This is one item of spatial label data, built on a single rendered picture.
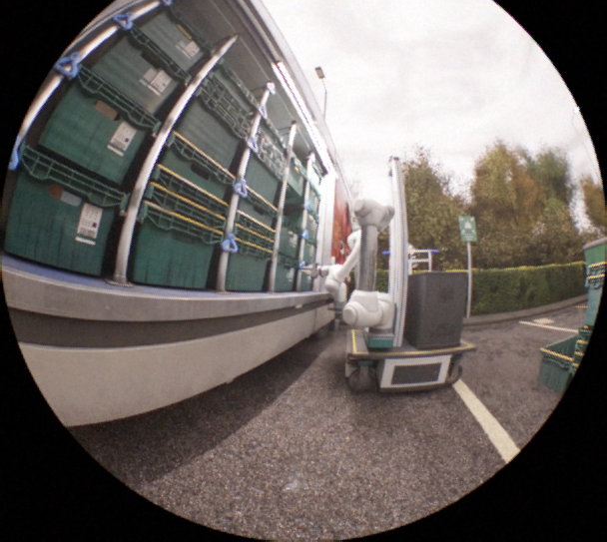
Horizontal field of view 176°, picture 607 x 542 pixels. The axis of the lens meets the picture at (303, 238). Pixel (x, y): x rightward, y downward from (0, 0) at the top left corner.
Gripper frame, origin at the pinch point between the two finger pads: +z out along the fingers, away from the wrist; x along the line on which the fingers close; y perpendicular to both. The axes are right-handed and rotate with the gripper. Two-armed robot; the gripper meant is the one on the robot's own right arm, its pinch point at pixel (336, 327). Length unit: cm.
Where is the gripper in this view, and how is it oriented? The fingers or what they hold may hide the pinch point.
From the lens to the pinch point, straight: 170.1
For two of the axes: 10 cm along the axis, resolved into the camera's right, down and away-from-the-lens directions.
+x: 2.2, 2.3, 9.5
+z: -0.9, 9.7, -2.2
